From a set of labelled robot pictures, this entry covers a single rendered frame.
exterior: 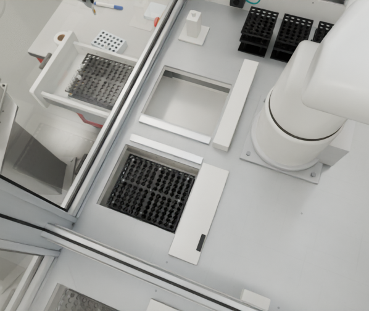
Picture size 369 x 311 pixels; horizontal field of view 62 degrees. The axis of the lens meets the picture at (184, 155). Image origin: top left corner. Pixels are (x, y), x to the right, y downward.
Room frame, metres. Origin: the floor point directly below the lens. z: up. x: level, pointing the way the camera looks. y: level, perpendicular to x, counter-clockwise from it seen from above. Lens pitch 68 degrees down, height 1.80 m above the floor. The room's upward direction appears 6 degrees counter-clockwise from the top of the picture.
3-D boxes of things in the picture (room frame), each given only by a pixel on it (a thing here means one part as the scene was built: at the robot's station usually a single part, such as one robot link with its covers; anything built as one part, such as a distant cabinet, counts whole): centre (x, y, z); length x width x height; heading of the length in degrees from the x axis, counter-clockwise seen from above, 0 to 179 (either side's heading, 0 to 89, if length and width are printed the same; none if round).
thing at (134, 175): (0.26, 0.11, 0.87); 0.22 x 0.18 x 0.06; 63
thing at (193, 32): (0.81, -0.08, 1.00); 0.09 x 0.08 x 0.10; 63
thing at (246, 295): (-0.06, -0.13, 0.99); 0.07 x 0.03 x 0.03; 63
